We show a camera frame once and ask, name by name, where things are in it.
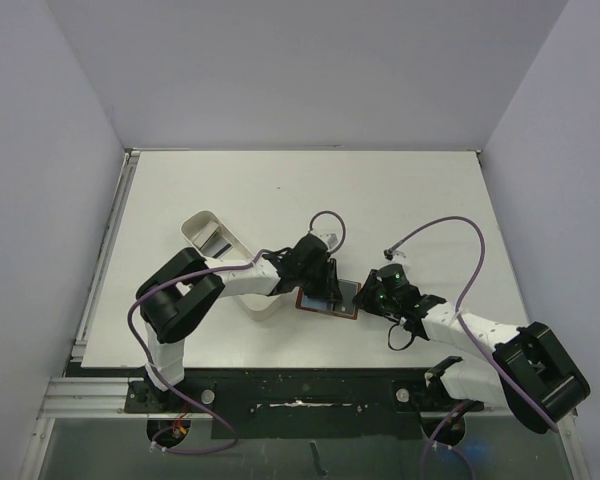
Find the aluminium rail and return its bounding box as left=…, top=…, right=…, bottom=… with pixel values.
left=35, top=375, right=579, bottom=420
left=69, top=149, right=141, bottom=362

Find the striped card in tray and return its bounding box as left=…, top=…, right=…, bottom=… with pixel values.
left=193, top=222, right=232, bottom=259

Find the white oblong plastic tray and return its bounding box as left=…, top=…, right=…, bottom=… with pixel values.
left=181, top=210, right=282, bottom=321

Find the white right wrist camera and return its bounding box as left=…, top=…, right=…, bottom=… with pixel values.
left=383, top=248, right=411, bottom=268

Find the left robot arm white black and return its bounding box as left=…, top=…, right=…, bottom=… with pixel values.
left=136, top=232, right=342, bottom=411

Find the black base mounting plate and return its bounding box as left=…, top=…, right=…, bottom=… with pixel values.
left=66, top=364, right=457, bottom=440

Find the aluminium left side rail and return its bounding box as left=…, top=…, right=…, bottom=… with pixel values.
left=69, top=149, right=141, bottom=362

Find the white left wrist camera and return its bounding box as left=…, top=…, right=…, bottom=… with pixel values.
left=316, top=231, right=341, bottom=254

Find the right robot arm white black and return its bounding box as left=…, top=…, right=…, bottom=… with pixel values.
left=353, top=264, right=591, bottom=434

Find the aluminium front rail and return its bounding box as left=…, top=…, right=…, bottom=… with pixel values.
left=35, top=375, right=579, bottom=420

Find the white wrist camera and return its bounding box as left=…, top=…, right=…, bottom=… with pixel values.
left=316, top=231, right=341, bottom=254
left=383, top=248, right=411, bottom=268

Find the brown leather card holder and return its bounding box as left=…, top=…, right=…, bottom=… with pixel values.
left=295, top=280, right=361, bottom=320

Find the grey credit card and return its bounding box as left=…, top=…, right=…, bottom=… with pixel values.
left=334, top=280, right=360, bottom=318

